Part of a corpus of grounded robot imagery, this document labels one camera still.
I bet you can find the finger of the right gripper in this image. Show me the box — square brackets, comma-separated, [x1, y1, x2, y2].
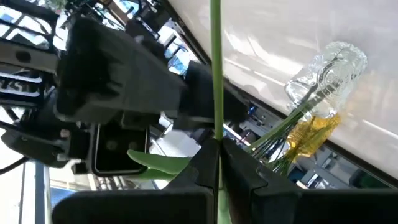
[223, 89, 250, 124]
[174, 60, 216, 130]

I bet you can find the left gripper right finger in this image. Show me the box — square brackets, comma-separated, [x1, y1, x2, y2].
[220, 138, 398, 224]

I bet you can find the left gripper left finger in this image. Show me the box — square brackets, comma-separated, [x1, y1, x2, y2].
[52, 138, 221, 224]

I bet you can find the red tulip green stem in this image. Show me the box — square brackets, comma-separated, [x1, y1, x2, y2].
[126, 0, 233, 224]

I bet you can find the red flower bunch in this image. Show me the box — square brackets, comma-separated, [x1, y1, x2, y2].
[245, 93, 321, 159]

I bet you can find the clear glass vase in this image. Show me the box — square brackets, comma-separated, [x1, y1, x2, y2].
[284, 41, 368, 121]

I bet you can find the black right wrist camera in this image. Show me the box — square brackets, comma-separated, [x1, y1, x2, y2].
[71, 123, 149, 177]

